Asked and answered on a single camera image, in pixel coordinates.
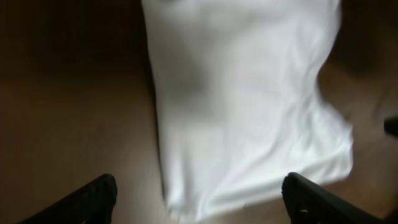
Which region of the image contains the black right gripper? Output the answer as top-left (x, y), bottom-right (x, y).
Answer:
top-left (384, 117), bottom-right (398, 137)

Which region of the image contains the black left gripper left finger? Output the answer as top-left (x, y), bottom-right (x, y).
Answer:
top-left (20, 174), bottom-right (118, 224)

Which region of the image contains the white printed t-shirt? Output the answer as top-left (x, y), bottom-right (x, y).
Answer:
top-left (142, 0), bottom-right (353, 222)

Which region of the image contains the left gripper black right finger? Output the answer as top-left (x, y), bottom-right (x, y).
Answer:
top-left (282, 172), bottom-right (384, 224)

